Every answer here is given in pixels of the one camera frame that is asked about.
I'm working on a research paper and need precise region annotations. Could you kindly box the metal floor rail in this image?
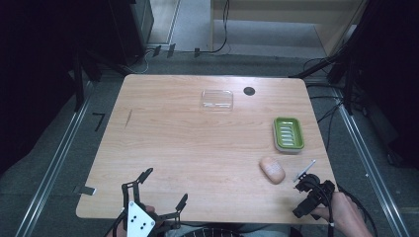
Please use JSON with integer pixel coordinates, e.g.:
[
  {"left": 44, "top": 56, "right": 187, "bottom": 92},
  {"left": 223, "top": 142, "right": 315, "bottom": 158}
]
[
  {"left": 330, "top": 88, "right": 412, "bottom": 237},
  {"left": 14, "top": 80, "right": 95, "bottom": 237}
]

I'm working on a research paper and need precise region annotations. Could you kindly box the beige soap bar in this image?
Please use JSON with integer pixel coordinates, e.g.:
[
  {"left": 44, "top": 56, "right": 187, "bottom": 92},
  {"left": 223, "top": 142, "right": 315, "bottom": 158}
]
[{"left": 258, "top": 156, "right": 287, "bottom": 186}]

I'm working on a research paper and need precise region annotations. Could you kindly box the wooden shelf unit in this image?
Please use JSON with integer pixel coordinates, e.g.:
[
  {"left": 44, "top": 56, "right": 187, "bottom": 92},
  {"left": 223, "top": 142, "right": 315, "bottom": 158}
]
[{"left": 209, "top": 0, "right": 368, "bottom": 57}]

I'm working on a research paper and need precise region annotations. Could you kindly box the black cabinet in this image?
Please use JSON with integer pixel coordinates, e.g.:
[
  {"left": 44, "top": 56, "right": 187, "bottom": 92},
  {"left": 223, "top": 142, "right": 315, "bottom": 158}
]
[{"left": 107, "top": 0, "right": 155, "bottom": 67}]

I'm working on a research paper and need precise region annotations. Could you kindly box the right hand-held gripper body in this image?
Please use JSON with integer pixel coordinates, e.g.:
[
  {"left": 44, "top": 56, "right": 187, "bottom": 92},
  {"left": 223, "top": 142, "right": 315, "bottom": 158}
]
[{"left": 292, "top": 159, "right": 337, "bottom": 215}]

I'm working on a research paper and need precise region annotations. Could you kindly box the black floor cable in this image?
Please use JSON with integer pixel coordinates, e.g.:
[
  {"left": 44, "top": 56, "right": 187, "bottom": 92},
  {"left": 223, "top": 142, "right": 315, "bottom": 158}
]
[{"left": 308, "top": 93, "right": 345, "bottom": 153}]

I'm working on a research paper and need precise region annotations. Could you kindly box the black tripod stand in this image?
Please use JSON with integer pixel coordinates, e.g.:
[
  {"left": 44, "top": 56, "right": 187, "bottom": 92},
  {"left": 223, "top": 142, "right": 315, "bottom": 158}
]
[{"left": 289, "top": 42, "right": 367, "bottom": 87}]

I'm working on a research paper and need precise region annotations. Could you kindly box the green soap dish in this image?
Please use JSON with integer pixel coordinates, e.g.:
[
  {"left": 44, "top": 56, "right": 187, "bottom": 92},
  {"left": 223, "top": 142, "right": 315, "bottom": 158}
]
[{"left": 272, "top": 117, "right": 305, "bottom": 154}]

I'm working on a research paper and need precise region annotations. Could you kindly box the clear plastic container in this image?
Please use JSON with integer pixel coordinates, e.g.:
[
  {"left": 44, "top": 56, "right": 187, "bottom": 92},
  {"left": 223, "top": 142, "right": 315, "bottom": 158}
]
[{"left": 200, "top": 89, "right": 235, "bottom": 112}]

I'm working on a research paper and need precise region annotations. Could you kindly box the white floor cable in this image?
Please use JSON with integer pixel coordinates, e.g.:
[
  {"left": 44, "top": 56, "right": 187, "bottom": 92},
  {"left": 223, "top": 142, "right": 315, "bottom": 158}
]
[{"left": 126, "top": 48, "right": 156, "bottom": 75}]

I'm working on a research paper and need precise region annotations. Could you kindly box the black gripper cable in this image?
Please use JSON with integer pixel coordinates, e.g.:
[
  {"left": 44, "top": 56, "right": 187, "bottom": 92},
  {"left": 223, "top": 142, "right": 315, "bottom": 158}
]
[{"left": 307, "top": 179, "right": 336, "bottom": 237}]

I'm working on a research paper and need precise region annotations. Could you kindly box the black loop cable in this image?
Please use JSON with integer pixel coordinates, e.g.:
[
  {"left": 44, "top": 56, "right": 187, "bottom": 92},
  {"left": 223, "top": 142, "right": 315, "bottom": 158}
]
[{"left": 336, "top": 185, "right": 379, "bottom": 237}]

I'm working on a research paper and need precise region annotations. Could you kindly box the grey tape strip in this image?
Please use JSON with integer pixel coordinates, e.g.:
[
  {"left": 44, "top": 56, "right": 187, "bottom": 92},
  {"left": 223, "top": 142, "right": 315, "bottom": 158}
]
[{"left": 74, "top": 185, "right": 98, "bottom": 197}]

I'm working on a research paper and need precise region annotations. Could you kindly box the black hanging cable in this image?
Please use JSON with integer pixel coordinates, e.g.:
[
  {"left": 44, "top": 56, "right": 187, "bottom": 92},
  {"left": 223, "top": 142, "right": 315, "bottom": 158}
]
[{"left": 197, "top": 0, "right": 231, "bottom": 55}]

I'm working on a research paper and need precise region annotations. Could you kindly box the black metal stand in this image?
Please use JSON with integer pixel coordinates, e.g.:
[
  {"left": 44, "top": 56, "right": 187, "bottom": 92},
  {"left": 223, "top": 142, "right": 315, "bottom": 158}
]
[{"left": 72, "top": 48, "right": 104, "bottom": 114}]

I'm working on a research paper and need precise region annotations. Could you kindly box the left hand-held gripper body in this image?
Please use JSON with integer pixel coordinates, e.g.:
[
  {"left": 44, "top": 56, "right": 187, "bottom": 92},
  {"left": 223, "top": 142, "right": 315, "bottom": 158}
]
[{"left": 112, "top": 200, "right": 166, "bottom": 237}]

